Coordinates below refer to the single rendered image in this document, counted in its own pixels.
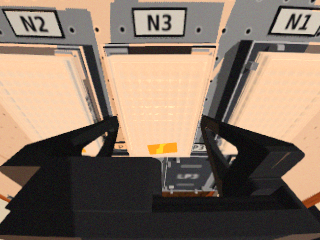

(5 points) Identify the beige flat base plate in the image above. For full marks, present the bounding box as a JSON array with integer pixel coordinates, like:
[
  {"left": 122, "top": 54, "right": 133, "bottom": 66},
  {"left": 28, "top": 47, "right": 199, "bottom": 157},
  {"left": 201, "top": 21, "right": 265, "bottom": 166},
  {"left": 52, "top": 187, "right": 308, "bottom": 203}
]
[{"left": 0, "top": 0, "right": 320, "bottom": 201}]

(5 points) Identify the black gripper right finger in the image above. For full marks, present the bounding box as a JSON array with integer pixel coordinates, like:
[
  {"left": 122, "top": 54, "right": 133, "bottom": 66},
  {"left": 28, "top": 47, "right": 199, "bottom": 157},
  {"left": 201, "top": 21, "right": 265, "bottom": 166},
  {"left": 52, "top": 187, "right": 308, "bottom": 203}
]
[{"left": 200, "top": 115, "right": 305, "bottom": 196}]

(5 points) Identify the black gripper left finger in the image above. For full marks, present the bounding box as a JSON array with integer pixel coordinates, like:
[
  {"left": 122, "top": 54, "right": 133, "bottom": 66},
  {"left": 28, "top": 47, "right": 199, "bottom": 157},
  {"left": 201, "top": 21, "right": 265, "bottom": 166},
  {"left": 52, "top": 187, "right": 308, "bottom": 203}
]
[{"left": 14, "top": 116, "right": 119, "bottom": 157}]

